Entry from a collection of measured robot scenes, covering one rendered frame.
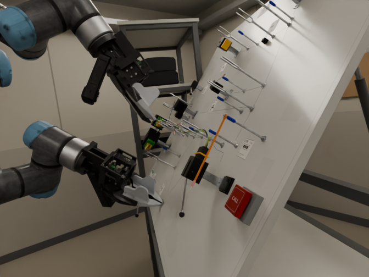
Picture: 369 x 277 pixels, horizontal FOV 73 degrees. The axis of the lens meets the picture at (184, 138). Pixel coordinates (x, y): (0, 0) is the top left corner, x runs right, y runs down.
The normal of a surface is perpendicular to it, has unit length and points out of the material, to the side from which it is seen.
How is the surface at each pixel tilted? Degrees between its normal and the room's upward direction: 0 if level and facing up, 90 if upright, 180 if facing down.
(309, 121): 54
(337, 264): 0
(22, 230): 90
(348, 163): 90
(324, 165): 90
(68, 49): 90
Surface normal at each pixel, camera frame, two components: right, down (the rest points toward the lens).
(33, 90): 0.59, 0.03
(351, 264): -0.11, -0.99
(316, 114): -0.85, -0.47
